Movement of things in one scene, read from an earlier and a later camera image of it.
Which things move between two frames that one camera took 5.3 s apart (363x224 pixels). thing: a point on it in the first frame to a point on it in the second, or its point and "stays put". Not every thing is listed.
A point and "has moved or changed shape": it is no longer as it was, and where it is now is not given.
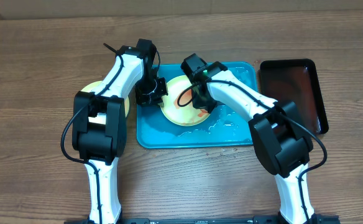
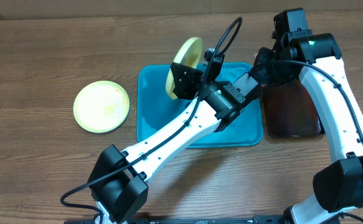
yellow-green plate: x=185 y=116 has moved or changed shape
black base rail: x=258 y=219 stays put
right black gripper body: x=205 y=101 to x=263 y=61
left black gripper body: x=148 y=91 to x=189 y=88
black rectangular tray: x=297 y=81 stays put
